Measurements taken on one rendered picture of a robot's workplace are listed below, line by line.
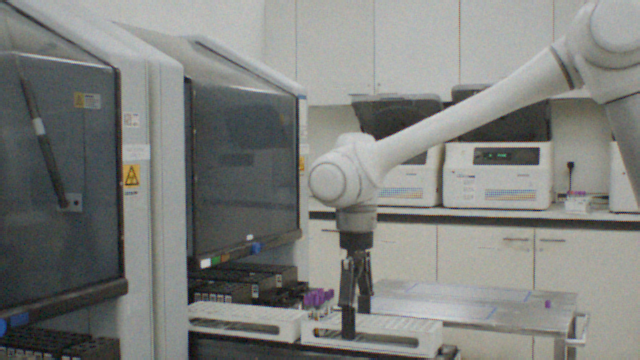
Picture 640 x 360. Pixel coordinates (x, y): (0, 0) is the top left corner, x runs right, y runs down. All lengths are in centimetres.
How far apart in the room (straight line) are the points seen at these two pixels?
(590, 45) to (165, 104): 86
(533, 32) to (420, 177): 102
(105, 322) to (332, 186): 54
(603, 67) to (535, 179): 252
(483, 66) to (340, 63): 87
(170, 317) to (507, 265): 249
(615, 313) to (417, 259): 104
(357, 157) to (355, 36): 300
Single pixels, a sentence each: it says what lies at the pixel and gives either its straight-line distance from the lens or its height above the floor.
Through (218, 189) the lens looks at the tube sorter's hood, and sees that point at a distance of 169.
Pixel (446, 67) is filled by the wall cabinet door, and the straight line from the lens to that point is 410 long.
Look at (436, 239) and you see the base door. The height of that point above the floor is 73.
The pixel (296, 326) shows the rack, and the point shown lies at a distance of 157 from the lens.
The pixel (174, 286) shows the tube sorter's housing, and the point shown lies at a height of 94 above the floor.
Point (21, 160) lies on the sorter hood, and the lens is 119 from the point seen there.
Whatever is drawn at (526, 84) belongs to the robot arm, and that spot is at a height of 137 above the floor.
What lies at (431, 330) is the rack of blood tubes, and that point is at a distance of 147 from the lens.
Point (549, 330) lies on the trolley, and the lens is 172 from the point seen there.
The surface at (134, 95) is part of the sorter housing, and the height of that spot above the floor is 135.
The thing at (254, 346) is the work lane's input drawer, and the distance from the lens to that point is 159.
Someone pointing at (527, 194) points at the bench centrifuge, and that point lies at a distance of 374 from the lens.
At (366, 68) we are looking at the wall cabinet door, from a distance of 423.
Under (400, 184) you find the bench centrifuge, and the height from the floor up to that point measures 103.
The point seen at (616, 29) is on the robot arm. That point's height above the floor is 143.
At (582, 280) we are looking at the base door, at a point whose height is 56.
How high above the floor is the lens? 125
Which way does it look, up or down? 3 degrees down
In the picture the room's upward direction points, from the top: straight up
